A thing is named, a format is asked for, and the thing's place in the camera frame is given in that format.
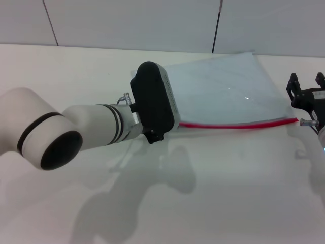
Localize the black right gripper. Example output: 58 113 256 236
285 72 325 120

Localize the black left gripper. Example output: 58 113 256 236
142 128 165 145

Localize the clear red-zipper document bag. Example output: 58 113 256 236
130 49 299 131

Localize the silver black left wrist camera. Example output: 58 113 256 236
129 60 182 135

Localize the metal left arm cable connector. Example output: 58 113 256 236
117 93 132 105

